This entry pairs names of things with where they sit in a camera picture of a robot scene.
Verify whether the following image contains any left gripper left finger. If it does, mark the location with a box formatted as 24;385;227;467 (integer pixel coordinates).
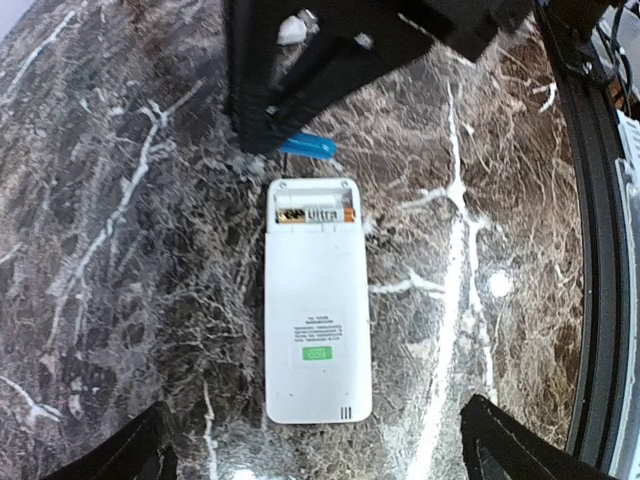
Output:
46;401;178;480

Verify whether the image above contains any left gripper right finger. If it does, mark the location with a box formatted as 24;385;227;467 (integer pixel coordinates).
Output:
460;394;610;479

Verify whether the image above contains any white remote control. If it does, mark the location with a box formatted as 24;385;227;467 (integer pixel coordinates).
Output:
264;178;372;424

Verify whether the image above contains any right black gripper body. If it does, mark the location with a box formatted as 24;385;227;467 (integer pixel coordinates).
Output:
299;1;533;55

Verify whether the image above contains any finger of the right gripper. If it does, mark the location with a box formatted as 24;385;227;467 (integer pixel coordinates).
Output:
267;34;433;125
227;1;300;153

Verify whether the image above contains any gold black AA battery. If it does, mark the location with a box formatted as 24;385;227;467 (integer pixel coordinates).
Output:
276;207;356;224

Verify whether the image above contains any blue AA battery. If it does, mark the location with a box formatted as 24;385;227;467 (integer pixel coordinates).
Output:
280;132;336;160

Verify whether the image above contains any black front rail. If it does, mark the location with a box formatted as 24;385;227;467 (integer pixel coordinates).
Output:
534;1;632;472

